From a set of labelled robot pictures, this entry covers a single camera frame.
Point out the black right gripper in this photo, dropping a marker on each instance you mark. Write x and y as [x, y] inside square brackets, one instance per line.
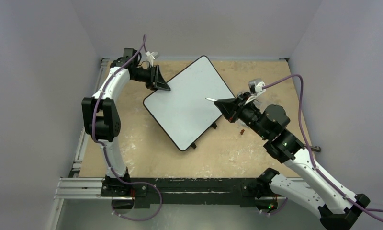
[237, 108]

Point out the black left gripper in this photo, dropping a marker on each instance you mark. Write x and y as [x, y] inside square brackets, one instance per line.
[159, 83]

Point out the white whiteboard black frame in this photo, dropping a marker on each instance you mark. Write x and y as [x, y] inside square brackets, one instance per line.
[183, 113]

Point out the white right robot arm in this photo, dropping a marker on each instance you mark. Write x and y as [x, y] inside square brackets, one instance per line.
[337, 207]

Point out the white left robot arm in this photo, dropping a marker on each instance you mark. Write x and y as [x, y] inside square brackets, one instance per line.
[100, 115]

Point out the black metal clamp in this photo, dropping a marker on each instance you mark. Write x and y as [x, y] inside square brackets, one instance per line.
[313, 148]

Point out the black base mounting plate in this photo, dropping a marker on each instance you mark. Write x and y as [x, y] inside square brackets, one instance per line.
[144, 192]

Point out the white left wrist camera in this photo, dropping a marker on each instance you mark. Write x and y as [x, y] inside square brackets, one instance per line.
[151, 57]

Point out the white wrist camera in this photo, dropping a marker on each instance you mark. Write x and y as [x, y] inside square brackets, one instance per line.
[151, 57]
[257, 88]

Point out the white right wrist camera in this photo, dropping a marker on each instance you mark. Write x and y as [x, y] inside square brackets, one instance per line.
[257, 88]

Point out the aluminium extrusion rail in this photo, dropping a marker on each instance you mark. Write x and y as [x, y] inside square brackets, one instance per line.
[78, 188]

